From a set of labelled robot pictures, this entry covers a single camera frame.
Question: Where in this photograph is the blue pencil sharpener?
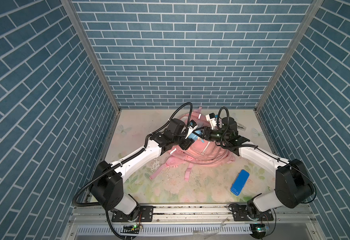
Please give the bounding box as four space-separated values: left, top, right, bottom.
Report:
188 133 204 142

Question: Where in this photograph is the pink student backpack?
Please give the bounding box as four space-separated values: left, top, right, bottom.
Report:
148 106 237 182

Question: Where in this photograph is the blue pencil case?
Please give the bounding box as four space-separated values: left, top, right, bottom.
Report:
230 170 249 196

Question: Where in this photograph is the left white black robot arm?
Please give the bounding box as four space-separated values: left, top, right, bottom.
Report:
90 119 197 221

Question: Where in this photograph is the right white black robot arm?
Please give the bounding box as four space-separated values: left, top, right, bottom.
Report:
194 117 317 215

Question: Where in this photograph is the clear plastic pen box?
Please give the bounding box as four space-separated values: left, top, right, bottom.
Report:
237 123 246 132

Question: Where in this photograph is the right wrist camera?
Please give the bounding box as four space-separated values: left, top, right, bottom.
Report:
205 113 219 130

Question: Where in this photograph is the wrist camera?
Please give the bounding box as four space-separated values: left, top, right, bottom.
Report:
185 120 197 139
205 113 219 130

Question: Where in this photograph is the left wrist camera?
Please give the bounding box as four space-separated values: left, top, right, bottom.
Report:
185 120 197 139

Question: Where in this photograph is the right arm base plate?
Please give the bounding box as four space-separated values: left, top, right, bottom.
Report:
227 203 274 222

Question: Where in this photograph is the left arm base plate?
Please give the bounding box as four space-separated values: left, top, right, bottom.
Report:
112 205 154 223

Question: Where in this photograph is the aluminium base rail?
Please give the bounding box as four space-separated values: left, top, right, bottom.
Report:
62 203 325 240

